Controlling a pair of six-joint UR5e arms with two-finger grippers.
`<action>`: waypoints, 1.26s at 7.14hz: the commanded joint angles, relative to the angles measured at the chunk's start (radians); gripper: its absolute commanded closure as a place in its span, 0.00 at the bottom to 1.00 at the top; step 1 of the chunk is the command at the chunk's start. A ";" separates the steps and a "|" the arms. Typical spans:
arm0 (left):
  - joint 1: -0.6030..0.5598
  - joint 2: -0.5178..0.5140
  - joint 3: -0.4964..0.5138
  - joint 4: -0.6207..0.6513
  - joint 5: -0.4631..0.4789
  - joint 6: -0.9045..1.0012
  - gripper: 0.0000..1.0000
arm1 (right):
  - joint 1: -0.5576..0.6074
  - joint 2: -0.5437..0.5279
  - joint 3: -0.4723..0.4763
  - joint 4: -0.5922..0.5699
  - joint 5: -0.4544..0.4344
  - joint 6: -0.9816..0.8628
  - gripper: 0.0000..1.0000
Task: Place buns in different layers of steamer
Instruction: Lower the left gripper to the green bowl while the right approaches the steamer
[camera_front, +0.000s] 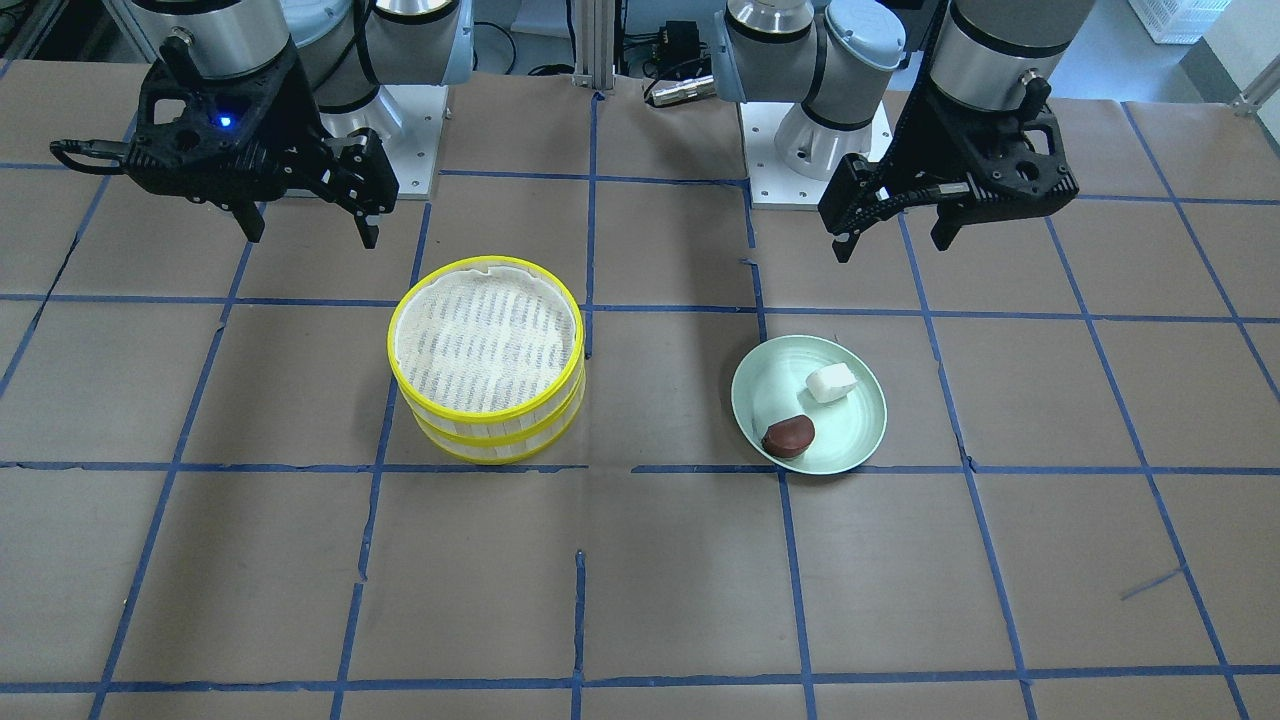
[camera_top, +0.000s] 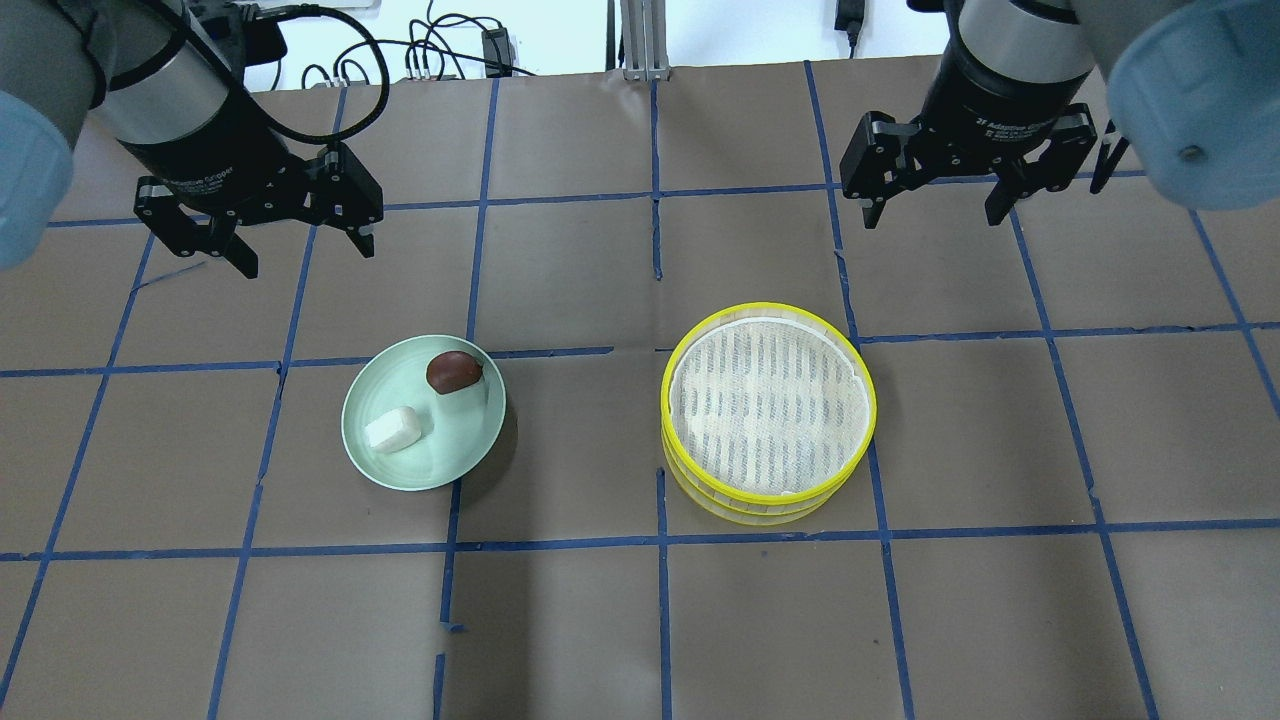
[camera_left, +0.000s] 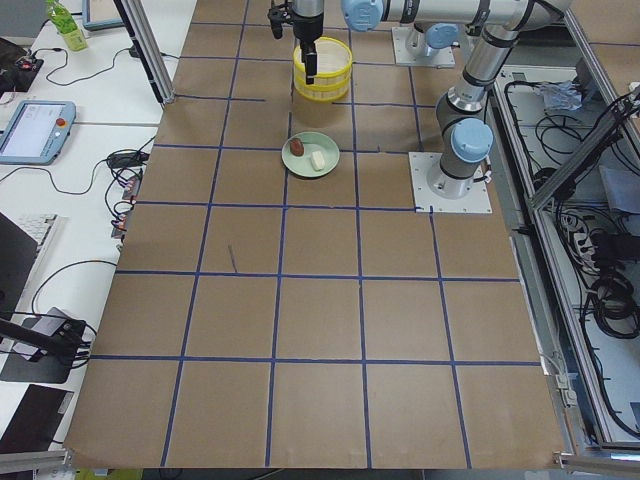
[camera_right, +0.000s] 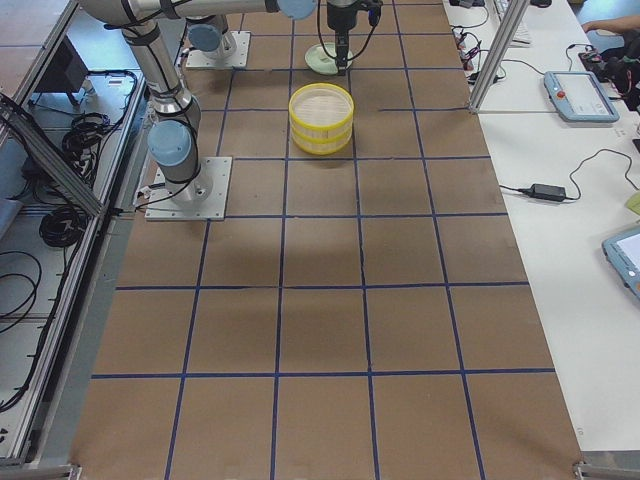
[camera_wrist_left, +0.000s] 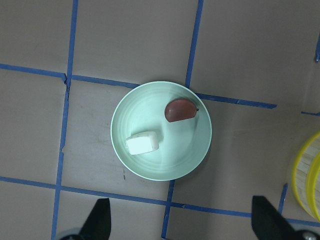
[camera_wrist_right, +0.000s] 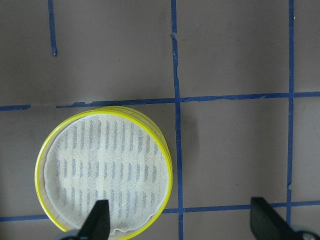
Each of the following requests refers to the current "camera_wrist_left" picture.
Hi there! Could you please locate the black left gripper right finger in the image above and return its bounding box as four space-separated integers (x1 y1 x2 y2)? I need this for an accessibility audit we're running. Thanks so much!
251 195 300 240

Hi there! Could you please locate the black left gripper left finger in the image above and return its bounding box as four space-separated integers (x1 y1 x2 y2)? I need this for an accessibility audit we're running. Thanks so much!
79 198 111 240

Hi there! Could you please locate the yellow steamer layer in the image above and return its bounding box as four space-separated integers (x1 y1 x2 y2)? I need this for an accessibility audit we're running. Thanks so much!
291 132 320 218
306 152 320 222

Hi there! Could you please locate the white rectangular bun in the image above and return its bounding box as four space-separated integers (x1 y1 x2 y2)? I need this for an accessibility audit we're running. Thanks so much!
125 131 159 155

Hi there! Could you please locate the brown bun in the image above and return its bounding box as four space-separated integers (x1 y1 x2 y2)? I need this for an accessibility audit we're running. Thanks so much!
164 98 199 123

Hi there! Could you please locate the light green round plate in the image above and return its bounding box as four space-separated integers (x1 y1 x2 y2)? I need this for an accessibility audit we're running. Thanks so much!
110 81 213 181

